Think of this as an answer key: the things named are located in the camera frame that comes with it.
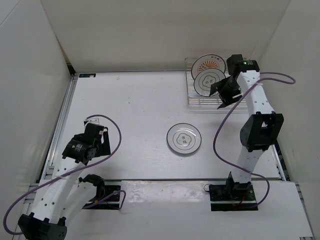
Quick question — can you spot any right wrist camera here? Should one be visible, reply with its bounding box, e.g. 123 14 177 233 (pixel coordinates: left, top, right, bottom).
226 54 244 76

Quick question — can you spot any orange sunburst plate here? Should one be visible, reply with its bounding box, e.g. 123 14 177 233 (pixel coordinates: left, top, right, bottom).
190 54 227 79

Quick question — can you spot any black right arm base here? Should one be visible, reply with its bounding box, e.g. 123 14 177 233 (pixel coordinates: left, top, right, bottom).
208 184 259 212

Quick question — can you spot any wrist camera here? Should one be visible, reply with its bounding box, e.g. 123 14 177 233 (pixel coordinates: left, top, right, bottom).
83 117 100 125
226 54 244 76

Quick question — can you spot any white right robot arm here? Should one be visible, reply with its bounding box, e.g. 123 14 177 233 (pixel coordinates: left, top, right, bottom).
210 54 284 200

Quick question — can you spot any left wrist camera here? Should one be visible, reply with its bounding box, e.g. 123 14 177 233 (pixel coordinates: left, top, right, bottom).
83 117 100 125

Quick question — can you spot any blue label sticker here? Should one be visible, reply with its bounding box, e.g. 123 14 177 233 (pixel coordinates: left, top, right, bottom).
78 73 96 78

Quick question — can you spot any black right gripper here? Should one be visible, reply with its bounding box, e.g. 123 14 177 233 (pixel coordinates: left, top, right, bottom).
208 76 243 110

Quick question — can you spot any wire dish rack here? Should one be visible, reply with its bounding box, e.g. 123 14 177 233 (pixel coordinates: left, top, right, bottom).
184 53 241 113

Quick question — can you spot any glass plate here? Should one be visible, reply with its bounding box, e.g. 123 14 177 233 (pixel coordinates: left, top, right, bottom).
193 68 226 97
166 122 202 156

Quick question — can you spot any aluminium table rail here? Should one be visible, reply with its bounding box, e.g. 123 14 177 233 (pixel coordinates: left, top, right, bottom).
36 73 79 183

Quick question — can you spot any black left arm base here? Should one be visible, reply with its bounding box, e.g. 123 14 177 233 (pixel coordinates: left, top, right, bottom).
83 181 124 210

